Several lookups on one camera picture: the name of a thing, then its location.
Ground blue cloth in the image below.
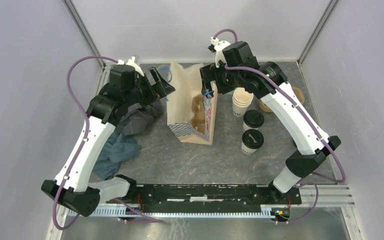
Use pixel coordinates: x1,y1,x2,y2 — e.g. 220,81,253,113
92,132,141,180

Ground brown paper bag blue handles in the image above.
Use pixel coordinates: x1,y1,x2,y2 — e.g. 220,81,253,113
166,61,218,146

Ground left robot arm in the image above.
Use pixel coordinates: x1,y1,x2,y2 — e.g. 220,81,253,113
41,63,176,217

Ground white paper coffee cup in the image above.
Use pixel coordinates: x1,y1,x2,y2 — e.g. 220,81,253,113
242,121,262,132

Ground black plastic cup lid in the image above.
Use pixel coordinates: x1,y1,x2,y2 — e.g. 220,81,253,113
243,109,265,125

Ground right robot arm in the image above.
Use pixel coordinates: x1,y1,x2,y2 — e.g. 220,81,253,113
199,37,341,204

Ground brown cardboard cup carrier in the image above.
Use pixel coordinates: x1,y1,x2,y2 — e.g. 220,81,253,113
258,86,305,113

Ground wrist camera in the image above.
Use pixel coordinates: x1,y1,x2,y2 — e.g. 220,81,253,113
117,55,145,77
208,37,231,68

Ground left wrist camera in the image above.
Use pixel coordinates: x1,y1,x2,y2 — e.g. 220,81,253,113
117,55,145,77

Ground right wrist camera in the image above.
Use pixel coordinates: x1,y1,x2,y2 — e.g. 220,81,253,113
208,37,231,68

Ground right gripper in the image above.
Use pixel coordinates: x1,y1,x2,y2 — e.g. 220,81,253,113
199,60,244,99

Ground stack of paper cups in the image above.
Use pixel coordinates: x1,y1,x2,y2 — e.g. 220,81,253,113
232,87,254,117

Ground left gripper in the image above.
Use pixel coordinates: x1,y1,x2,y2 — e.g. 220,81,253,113
124,66,176,109

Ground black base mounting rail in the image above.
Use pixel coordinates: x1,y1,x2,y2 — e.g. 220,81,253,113
121,184,302,214

